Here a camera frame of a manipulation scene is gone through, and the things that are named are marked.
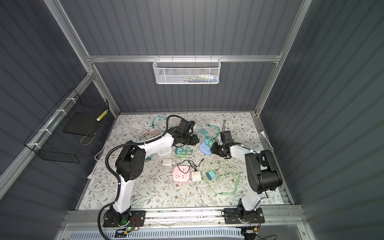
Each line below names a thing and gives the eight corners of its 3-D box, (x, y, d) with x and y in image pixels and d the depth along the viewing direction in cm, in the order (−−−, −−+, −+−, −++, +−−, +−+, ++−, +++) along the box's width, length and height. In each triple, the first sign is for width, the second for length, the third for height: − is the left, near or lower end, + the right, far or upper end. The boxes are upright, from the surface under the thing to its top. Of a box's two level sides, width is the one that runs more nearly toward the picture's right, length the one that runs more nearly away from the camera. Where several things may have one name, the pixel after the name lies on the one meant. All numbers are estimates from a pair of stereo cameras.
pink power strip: (172, 182, 87) (171, 180, 84) (173, 167, 93) (173, 165, 90) (189, 182, 87) (189, 180, 84) (189, 167, 93) (189, 165, 90)
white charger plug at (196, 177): (191, 183, 86) (191, 181, 84) (191, 173, 90) (191, 171, 88) (201, 183, 86) (201, 181, 84) (200, 173, 90) (201, 171, 88)
